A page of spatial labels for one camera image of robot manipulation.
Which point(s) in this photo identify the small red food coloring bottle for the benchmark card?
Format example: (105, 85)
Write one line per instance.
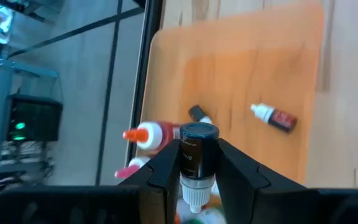
(278, 119)

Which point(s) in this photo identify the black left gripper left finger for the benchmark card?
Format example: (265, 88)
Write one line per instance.
(73, 205)

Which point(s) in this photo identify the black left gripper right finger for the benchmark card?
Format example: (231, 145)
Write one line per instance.
(291, 205)

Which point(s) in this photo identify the black table edge rail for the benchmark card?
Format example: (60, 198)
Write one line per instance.
(149, 31)

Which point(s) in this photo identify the small blue food coloring bottle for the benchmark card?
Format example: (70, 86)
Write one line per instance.
(196, 112)

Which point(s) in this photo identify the translucent orange plastic tray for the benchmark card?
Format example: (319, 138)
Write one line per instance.
(244, 62)

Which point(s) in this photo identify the large green food coloring bottle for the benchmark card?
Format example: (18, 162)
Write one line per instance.
(193, 222)

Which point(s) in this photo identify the large pink-capped food coloring bottle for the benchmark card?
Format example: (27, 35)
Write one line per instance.
(132, 169)

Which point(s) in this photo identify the large orange food coloring bottle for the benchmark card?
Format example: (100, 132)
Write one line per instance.
(154, 135)

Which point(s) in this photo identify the black computer tower green lights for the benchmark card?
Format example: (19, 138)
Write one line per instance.
(36, 118)

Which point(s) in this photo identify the grey metal table frame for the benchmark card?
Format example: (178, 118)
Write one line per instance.
(0, 109)

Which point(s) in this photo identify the small black food coloring bottle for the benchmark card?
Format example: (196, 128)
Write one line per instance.
(197, 155)

